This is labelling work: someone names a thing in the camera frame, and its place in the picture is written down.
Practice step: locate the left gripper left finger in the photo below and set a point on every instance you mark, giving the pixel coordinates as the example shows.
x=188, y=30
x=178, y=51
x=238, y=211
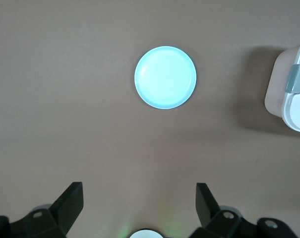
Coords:
x=65, y=205

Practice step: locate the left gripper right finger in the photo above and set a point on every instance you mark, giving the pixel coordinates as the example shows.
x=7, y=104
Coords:
x=209, y=215

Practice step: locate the white lidded pink box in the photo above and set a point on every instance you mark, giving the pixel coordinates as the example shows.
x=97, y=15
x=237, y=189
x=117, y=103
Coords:
x=296, y=111

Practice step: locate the brown table mat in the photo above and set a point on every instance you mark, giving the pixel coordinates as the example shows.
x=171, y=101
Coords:
x=65, y=74

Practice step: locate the light blue round plate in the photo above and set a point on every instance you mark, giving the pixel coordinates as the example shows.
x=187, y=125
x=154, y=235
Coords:
x=165, y=77

